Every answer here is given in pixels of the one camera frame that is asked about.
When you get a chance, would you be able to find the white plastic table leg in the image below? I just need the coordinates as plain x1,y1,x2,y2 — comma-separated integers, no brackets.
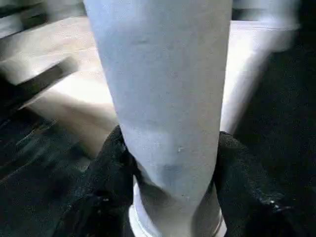
82,0,234,237

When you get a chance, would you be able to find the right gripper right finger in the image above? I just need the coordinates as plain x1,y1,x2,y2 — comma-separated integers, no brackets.
212,130,316,237

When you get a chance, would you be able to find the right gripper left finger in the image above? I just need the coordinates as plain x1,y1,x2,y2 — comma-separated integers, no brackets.
53,125,140,237

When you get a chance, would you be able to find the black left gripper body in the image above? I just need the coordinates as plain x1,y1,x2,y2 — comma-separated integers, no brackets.
0,55,80,120

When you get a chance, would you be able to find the black work mat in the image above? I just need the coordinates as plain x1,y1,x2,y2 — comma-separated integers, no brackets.
0,10,316,237

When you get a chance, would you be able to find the white plastic table top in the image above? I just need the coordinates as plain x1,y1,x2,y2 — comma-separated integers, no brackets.
0,15,299,159

